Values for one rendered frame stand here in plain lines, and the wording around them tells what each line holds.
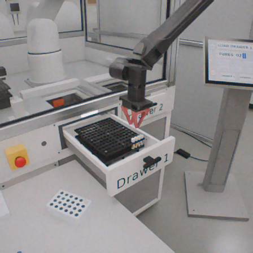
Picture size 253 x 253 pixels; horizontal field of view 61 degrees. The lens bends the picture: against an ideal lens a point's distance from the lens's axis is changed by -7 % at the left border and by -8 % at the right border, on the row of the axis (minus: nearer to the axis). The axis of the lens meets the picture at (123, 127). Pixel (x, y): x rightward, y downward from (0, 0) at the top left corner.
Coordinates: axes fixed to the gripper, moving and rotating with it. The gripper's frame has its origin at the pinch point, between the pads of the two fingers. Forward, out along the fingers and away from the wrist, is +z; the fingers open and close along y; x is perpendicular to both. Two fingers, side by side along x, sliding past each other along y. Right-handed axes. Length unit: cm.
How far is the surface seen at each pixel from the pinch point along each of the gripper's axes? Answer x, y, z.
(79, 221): -28.2, 10.1, 20.7
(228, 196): 101, 8, 88
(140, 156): -5.4, 10.2, 5.6
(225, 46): 84, -16, -23
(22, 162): -35.6, -15.9, 11.6
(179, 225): 53, -2, 95
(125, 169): -11.7, 10.3, 7.7
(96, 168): -15.8, 0.6, 11.6
